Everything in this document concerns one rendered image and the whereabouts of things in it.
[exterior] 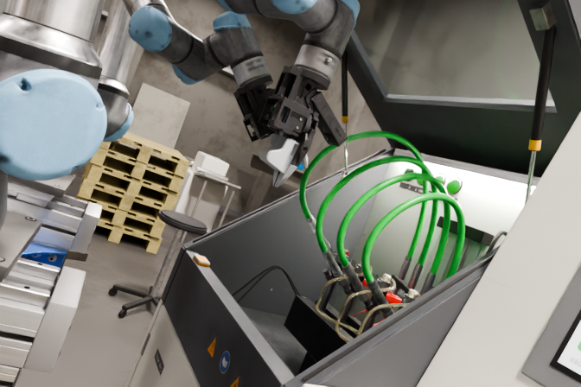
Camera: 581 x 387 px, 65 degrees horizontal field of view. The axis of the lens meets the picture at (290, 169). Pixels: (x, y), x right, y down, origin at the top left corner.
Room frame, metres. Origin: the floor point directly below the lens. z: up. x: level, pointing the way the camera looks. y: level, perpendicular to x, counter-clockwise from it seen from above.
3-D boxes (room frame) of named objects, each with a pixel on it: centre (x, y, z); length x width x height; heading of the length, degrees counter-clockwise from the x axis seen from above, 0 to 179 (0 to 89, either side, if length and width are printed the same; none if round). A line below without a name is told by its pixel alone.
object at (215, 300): (0.97, 0.02, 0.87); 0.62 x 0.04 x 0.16; 28
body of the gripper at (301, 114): (0.83, 0.03, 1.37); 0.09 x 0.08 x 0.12; 118
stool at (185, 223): (3.17, 0.56, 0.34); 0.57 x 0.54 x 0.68; 106
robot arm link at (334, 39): (0.83, 0.03, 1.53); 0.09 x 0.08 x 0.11; 143
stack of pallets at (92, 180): (4.92, 1.57, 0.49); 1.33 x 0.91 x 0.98; 22
